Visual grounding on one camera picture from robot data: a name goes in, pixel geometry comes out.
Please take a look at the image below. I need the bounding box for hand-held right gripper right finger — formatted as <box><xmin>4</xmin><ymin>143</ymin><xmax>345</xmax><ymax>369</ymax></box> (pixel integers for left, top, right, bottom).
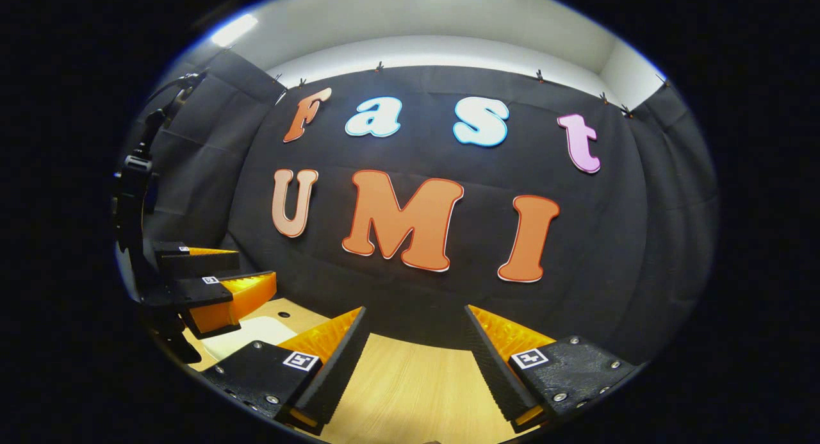
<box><xmin>464</xmin><ymin>304</ymin><xmax>641</xmax><ymax>432</ymax></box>

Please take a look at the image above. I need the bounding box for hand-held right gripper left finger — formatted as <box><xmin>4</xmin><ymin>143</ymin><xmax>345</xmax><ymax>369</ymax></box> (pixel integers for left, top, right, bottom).
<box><xmin>202</xmin><ymin>306</ymin><xmax>371</xmax><ymax>435</ymax></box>

